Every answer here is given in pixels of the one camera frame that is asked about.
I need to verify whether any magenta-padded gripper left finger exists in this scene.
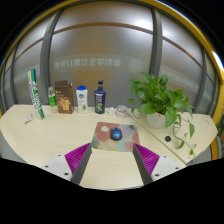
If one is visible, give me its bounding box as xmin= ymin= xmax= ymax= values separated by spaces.
xmin=40 ymin=142 xmax=93 ymax=186

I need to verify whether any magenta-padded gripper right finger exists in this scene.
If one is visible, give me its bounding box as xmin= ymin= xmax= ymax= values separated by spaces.
xmin=132 ymin=143 xmax=183 ymax=186

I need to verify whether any blue and black computer mouse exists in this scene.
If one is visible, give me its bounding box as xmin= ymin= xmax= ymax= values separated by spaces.
xmin=110 ymin=127 xmax=123 ymax=142

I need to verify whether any floral pastel mouse pad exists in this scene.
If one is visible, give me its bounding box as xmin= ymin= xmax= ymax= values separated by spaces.
xmin=90 ymin=121 xmax=141 ymax=153

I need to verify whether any small white packet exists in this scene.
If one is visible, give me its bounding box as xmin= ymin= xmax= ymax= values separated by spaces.
xmin=23 ymin=113 xmax=34 ymax=125

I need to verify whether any clear bottle with green label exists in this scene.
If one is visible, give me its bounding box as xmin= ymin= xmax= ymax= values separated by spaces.
xmin=47 ymin=86 xmax=59 ymax=114

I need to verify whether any green plant in white pot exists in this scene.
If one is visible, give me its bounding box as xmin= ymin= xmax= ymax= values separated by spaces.
xmin=126 ymin=71 xmax=198 ymax=157

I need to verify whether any brown cardboard box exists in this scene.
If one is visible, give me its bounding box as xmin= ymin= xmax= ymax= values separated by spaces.
xmin=54 ymin=79 xmax=75 ymax=115

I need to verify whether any white bottle with blue cap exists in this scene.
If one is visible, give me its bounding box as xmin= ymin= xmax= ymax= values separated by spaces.
xmin=75 ymin=85 xmax=89 ymax=114

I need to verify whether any small jar with pink label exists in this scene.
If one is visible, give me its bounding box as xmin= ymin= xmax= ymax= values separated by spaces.
xmin=115 ymin=104 xmax=128 ymax=119

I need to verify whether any white green blue tube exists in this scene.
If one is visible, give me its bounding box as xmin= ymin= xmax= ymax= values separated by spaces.
xmin=27 ymin=68 xmax=46 ymax=120

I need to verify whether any crumpled white tissue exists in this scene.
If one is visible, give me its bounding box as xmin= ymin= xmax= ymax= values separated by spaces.
xmin=105 ymin=106 xmax=118 ymax=116

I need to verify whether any dark blue pump bottle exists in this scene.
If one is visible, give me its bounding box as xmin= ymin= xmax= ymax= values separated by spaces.
xmin=93 ymin=79 xmax=107 ymax=115

